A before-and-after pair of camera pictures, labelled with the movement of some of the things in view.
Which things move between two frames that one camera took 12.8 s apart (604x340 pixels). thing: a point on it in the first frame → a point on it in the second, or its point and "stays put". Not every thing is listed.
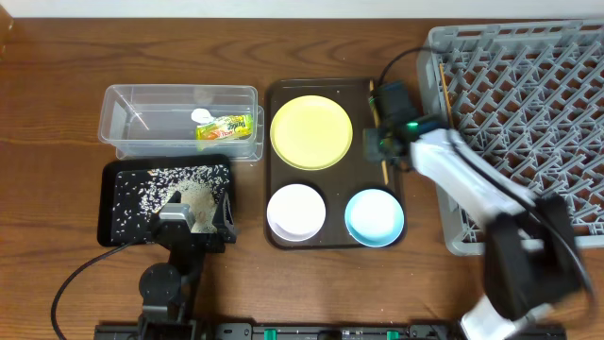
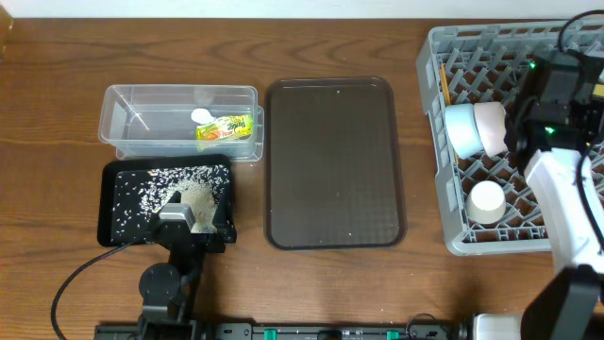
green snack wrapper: x=227 y=127 stays put
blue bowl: x=374 y=217 → x=463 y=130
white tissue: x=201 y=115 stays put
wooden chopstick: x=446 y=97 stays put
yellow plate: x=311 y=132 → x=598 y=89
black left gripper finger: x=176 y=197 stays put
